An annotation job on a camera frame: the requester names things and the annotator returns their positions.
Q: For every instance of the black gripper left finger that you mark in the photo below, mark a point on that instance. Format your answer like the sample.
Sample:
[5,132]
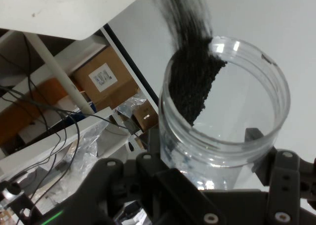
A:
[98,185]

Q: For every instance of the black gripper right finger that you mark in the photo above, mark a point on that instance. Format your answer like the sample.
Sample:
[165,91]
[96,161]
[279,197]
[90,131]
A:
[284,185]

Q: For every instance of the clear plastic jar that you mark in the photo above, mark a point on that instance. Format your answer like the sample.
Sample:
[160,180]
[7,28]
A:
[222,165]

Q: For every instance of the black seeds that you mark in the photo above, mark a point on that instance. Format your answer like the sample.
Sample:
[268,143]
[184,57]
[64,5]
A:
[195,81]

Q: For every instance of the clear plastic bag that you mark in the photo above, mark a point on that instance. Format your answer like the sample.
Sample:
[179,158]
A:
[86,148]

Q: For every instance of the white shelf unit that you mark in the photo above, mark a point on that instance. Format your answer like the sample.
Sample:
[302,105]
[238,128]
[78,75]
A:
[81,127]

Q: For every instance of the small brown cardboard box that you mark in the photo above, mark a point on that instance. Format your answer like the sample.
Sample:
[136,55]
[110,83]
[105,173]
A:
[145,111]

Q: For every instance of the labelled cardboard box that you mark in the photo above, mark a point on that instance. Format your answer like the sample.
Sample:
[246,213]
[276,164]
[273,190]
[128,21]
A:
[118,86]

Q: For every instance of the orange cardboard box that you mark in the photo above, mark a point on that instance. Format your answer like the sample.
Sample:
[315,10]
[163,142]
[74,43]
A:
[14,116]

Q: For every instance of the white desk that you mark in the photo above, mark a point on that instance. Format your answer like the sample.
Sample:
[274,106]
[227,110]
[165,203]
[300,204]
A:
[61,10]

